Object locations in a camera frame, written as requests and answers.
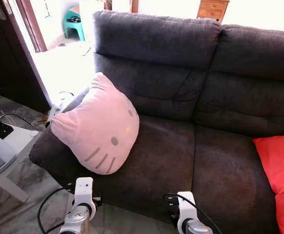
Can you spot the white and black appliance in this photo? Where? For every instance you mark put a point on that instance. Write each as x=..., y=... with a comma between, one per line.
x=59, y=105

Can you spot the dark brown fabric sofa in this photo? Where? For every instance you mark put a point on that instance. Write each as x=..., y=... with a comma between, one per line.
x=205, y=126

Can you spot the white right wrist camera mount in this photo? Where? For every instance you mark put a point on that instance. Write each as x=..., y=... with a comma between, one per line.
x=187, y=209

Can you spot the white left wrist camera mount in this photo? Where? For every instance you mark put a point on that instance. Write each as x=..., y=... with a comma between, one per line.
x=84, y=192

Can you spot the wooden drawer cabinet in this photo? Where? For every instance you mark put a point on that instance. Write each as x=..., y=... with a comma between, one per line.
x=213, y=9

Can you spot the teal plastic stool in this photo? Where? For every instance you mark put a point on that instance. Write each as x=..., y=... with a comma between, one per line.
x=76, y=24

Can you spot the brown door frame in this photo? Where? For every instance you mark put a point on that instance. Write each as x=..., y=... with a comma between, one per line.
x=32, y=27

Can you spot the red pillow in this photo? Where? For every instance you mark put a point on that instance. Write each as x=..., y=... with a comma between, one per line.
x=280, y=170

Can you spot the pink cat face pillow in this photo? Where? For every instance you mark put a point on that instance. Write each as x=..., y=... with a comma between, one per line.
x=95, y=124

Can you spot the dark wooden door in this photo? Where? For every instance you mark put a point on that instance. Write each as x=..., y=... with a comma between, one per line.
x=5, y=63

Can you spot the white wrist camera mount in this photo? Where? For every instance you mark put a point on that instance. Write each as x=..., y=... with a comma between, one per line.
x=84, y=192
x=187, y=209

